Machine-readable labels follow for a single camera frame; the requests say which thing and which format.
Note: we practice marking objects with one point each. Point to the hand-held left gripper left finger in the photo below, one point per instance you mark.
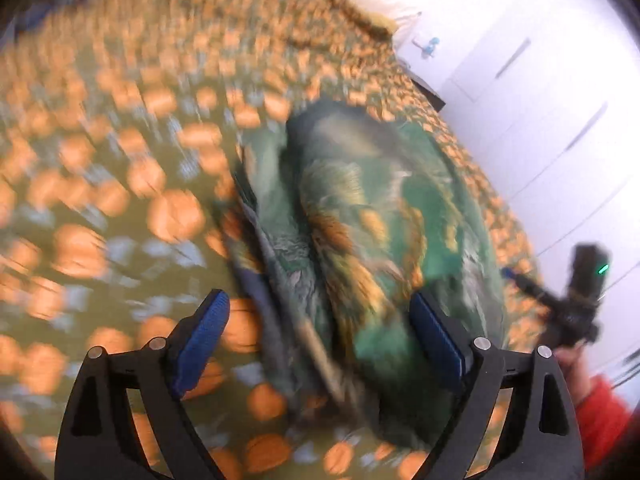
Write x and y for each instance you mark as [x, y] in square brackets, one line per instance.
[200, 345]

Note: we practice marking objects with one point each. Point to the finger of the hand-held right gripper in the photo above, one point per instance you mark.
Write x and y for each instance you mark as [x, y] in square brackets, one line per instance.
[527, 287]

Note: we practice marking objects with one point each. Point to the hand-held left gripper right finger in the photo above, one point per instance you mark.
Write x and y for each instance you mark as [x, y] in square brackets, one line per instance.
[437, 340]

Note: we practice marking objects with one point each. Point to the green patterned garment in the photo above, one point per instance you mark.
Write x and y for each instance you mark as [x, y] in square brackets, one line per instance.
[380, 240]

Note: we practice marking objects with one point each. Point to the person's right forearm red sleeve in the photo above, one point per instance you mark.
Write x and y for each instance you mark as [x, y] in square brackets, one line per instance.
[597, 415]

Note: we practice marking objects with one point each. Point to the white wardrobe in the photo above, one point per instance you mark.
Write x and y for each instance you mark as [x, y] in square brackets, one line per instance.
[550, 135]

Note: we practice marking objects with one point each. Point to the bed with orange patterned sheet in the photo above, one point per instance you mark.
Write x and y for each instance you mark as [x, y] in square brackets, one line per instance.
[100, 210]

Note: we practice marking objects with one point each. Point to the small blue-green object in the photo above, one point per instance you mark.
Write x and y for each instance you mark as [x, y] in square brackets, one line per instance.
[430, 47]

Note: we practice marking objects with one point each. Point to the orange patterned pillow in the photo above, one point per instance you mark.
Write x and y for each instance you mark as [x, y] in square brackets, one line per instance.
[367, 15]

